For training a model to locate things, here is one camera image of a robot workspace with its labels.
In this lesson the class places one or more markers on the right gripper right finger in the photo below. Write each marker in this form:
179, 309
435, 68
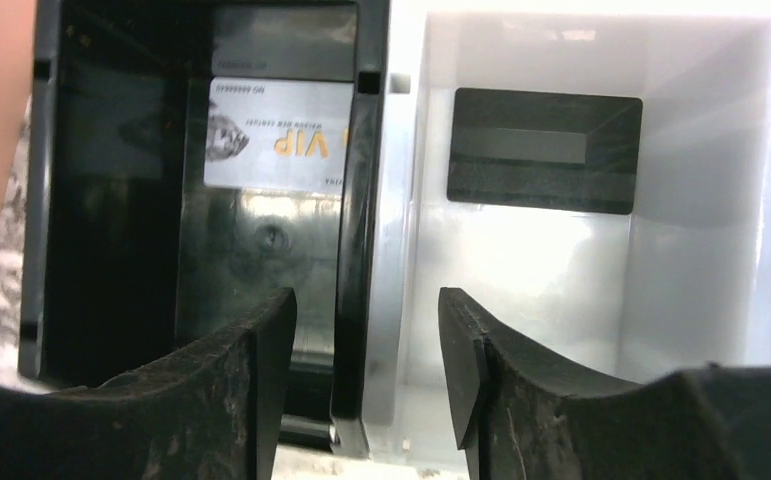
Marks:
522, 411

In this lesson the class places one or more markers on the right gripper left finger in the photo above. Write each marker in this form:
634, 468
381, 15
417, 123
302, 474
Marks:
209, 410

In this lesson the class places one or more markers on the black card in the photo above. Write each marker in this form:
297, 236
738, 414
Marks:
544, 150

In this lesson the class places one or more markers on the silver VIP card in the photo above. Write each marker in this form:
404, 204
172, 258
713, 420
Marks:
283, 135

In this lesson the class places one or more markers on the black left tray bin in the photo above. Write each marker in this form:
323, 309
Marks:
129, 255

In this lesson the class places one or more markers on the white middle tray bin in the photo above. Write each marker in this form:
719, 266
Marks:
683, 280

